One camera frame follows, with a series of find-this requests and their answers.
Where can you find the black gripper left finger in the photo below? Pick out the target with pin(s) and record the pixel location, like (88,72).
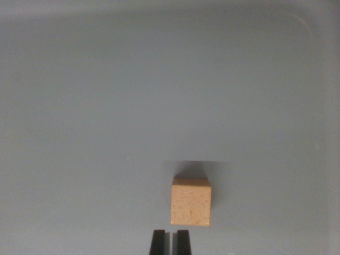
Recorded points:
(158,243)

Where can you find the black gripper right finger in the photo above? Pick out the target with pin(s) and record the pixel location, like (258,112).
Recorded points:
(183,243)

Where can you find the wooden cube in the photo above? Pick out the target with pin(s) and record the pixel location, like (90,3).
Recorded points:
(191,203)

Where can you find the grey plastic tray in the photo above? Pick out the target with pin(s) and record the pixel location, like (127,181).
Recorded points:
(106,93)

